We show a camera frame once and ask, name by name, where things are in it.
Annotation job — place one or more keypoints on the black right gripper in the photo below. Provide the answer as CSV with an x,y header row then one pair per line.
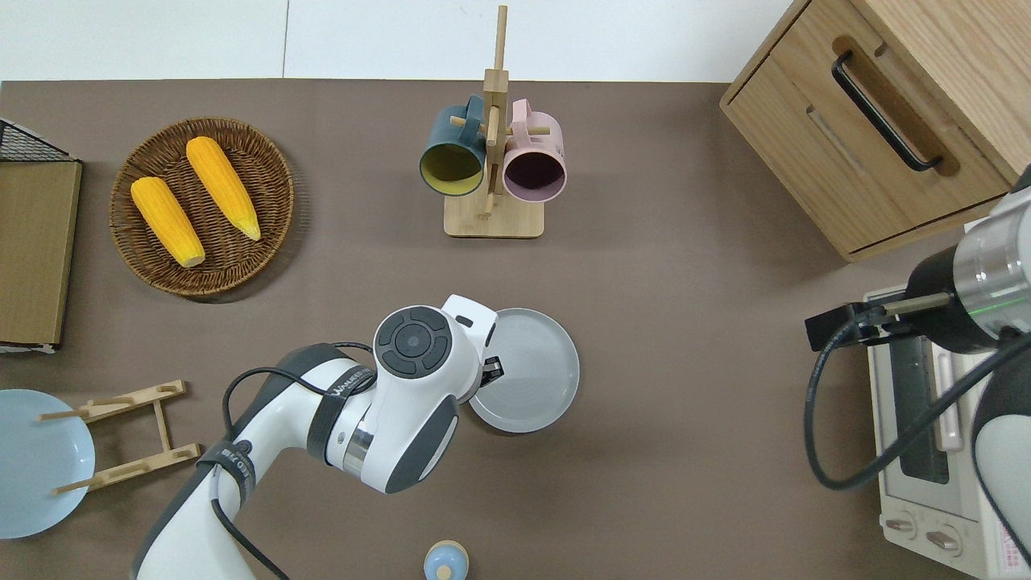
x,y
938,302

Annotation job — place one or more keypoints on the light blue plate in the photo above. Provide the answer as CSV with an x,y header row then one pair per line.
x,y
36,483

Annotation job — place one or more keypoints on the small blue bottle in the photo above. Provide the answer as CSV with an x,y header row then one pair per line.
x,y
445,561

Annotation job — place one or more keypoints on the wooden mug tree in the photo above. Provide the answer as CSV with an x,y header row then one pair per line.
x,y
493,217

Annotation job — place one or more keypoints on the dark blue mug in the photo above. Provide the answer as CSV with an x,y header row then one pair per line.
x,y
451,165

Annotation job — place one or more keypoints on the toaster oven knob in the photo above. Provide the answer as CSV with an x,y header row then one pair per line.
x,y
943,540
900,528

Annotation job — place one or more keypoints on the pink mug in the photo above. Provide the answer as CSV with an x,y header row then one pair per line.
x,y
534,173

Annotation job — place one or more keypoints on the brown table mat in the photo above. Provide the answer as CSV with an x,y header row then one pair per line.
x,y
685,403

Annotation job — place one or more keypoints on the brown wicker basket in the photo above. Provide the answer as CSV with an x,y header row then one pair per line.
x,y
242,258

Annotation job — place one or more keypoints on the white toaster oven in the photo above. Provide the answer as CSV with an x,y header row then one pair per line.
x,y
890,499

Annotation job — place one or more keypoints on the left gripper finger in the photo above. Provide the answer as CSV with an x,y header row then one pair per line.
x,y
492,372

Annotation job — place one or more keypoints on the short yellow corn cob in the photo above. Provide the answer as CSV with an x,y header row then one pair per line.
x,y
167,221

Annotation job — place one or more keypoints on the wooden cabinet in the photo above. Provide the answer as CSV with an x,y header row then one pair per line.
x,y
805,137

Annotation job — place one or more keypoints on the gray round plate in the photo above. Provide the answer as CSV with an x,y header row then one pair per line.
x,y
536,370

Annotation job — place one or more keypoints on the long yellow corn cob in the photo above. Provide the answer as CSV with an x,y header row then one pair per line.
x,y
223,187

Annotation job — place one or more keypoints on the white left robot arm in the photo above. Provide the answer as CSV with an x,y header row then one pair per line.
x,y
403,403

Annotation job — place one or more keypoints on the wooden plate rack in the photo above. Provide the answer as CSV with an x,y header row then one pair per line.
x,y
161,423

